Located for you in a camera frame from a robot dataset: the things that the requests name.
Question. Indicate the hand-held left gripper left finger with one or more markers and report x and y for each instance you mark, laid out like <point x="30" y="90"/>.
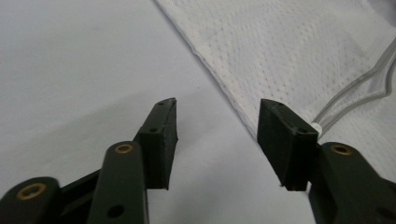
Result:
<point x="158" y="146"/>

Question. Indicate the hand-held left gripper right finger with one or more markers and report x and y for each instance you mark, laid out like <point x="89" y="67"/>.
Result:
<point x="285" y="146"/>

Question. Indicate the white mesh cloth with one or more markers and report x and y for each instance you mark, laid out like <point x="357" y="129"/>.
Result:
<point x="280" y="53"/>

